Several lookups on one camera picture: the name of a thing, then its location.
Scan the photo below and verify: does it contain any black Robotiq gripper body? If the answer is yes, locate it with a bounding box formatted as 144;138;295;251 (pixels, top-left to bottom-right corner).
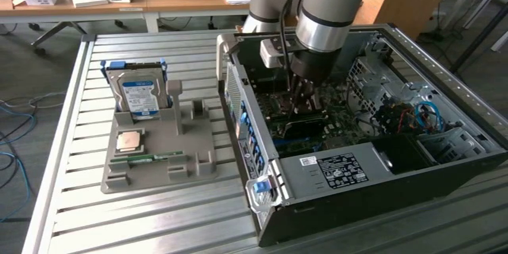
288;48;343;84

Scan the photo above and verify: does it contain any CPU socket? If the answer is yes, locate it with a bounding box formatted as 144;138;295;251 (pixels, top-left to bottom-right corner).
273;92;295;115

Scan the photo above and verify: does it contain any green motherboard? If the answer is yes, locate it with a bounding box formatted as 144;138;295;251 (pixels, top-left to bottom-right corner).
253;75;381;158

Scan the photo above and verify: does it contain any blue expansion slot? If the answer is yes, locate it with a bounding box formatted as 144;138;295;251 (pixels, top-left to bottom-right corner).
273;136;319;150

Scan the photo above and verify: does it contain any grey power supply unit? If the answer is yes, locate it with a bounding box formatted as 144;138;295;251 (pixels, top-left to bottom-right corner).
277;142;392;204

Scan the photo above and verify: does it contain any blue plastic case latch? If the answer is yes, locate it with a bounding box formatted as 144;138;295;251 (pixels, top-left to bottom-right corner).
253;178;275;195

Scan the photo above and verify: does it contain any wooden cabinet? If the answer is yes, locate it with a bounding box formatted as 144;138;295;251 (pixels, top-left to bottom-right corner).
352;0;464;40

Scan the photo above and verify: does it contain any grey plastic parts rack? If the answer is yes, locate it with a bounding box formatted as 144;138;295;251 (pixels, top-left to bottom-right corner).
101;80;219;195

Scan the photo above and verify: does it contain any open black PC case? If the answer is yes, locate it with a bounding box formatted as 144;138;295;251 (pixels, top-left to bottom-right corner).
216;23;508;248

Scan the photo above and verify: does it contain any silver disk bay cage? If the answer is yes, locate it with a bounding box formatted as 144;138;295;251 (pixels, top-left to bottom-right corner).
416;127;489;164

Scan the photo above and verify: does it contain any hard disk with blue caddy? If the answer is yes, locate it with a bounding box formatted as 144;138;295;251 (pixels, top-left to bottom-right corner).
99;59;172;121

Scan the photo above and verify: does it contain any copper-topped CPU chip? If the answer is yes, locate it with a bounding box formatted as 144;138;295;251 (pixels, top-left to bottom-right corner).
116;130;143;154

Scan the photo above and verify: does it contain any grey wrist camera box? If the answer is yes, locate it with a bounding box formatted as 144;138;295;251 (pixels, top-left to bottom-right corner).
260;39;293;69

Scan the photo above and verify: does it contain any black camera cable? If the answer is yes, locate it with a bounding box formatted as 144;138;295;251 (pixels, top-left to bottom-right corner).
279;0;307;68

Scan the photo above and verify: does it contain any black wire bundle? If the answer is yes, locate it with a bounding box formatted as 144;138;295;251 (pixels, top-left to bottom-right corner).
372;104;403;134

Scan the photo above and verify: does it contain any orange wire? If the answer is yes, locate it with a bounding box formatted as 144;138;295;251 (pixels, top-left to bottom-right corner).
399;107;423;133

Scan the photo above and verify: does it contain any blue wire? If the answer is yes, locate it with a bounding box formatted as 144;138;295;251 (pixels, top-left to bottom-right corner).
415;102;445;133

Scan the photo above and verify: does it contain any black metal post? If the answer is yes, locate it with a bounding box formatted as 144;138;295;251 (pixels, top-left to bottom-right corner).
451;0;508;73

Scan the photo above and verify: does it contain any grey floor cable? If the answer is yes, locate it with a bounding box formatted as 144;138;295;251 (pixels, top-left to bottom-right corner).
0;92;67;111

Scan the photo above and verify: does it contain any grey wheeled leg frame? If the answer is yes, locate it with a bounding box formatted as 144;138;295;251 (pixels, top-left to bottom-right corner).
29;21;88;56

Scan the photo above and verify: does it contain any black floor cable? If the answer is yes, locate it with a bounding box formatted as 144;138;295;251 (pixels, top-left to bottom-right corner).
0;111;35;189

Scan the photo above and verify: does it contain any blue floor cable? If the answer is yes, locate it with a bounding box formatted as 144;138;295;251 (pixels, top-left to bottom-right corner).
0;99;39;224

